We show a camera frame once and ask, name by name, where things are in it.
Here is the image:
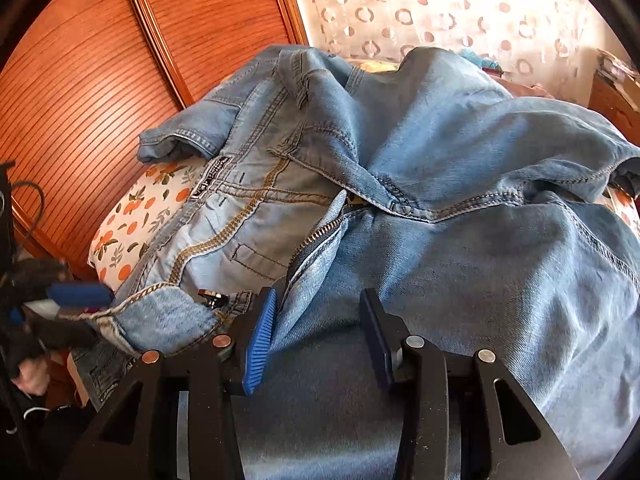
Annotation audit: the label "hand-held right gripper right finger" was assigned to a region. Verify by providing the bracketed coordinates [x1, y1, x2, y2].
[358, 287, 582, 480]

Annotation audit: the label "circle-patterned sheer curtain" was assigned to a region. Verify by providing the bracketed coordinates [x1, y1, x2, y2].
[285, 0, 621, 91]

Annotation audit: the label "person's left hand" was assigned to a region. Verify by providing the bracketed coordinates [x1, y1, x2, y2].
[14, 349, 52, 397]

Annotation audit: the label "faded blue denim pants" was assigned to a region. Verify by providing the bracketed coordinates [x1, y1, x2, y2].
[70, 45, 640, 480]

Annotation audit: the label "person's black jacket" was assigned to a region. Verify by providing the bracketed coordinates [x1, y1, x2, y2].
[0, 360, 101, 480]

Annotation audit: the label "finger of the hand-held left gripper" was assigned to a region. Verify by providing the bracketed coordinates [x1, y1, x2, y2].
[46, 281, 114, 309]
[20, 309, 102, 352]

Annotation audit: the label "orange-print white bedsheet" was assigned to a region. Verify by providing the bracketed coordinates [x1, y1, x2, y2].
[87, 159, 640, 293]

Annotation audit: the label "blue item on box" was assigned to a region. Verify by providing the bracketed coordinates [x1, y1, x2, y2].
[460, 49, 503, 73]

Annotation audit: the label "wooden louvered wardrobe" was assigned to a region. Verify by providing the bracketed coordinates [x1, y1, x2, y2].
[0, 0, 308, 281]

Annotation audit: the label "black braided cable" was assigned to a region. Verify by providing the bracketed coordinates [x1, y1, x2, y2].
[10, 180, 57, 261]

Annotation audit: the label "long wooden cabinet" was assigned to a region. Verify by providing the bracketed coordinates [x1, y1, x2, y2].
[587, 50, 640, 136]

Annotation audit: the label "stack of papers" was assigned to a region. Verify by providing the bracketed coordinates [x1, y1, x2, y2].
[595, 49, 636, 83]

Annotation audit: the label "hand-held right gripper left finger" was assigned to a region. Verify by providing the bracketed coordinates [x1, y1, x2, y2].
[60, 287, 279, 480]

